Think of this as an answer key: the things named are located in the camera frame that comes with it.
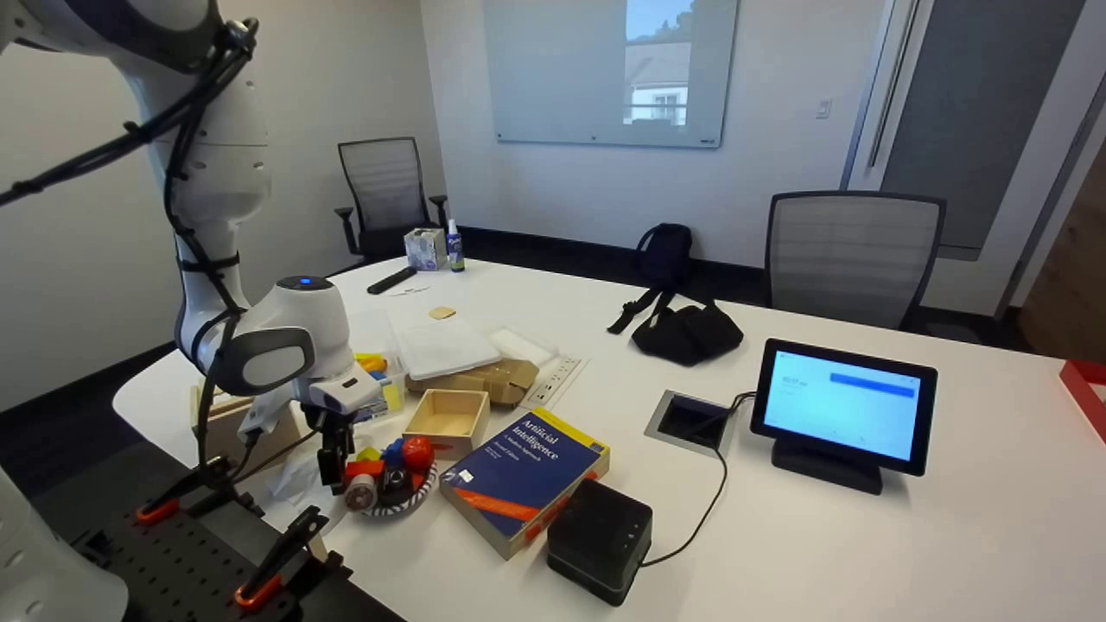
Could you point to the crumpled clear plastic bag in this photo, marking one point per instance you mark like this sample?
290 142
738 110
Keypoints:
296 484

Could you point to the brown paper bag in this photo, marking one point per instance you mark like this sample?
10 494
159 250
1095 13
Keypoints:
484 383

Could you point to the white folded cloth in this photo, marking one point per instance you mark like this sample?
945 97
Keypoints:
444 340

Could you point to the clear plastic container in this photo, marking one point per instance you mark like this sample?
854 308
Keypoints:
396 391

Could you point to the tissue box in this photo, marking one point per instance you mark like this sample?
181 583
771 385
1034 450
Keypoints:
423 246

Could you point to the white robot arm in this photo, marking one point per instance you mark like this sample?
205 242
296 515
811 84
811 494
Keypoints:
226 173

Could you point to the black tablet screen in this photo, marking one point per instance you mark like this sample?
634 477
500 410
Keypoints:
846 401

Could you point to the red round wooden block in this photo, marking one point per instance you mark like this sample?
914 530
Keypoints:
415 453

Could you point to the yellow wooden block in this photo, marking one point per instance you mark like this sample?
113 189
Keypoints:
368 453

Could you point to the black perforated mounting board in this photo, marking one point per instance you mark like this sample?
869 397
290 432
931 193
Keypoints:
175 573

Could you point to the small spray bottle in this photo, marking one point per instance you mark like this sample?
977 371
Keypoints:
455 246

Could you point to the red rectangular wooden block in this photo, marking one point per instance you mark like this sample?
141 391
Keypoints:
362 468

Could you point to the wooden shape sorter box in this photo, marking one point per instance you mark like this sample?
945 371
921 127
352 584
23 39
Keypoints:
228 436

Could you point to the black white patterned bowl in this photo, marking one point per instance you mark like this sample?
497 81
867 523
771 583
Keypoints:
398 507

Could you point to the glass wall whiteboard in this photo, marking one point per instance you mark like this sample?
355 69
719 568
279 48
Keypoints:
576 69

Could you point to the blue wooden block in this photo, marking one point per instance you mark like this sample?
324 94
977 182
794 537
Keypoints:
396 453

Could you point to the white cylinder block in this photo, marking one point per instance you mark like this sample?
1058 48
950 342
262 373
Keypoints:
362 491

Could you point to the tan round coaster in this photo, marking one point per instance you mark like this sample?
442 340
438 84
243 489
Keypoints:
444 312

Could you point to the black orange bar clamp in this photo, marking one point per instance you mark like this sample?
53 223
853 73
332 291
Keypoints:
283 565
184 489

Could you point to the black tablet stand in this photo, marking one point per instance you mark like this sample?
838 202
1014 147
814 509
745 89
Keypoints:
824 470

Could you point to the grey mesh office chair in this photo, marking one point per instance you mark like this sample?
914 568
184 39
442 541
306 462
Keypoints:
853 262
385 193

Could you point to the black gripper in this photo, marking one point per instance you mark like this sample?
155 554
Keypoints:
329 424

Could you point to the black remote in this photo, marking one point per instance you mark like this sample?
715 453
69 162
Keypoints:
393 278

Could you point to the black plastic box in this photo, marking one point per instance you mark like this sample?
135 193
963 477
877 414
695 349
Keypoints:
598 541

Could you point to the blue book with yellow edge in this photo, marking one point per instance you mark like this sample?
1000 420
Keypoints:
522 470

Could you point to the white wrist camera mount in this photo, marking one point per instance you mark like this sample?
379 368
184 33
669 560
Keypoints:
346 391

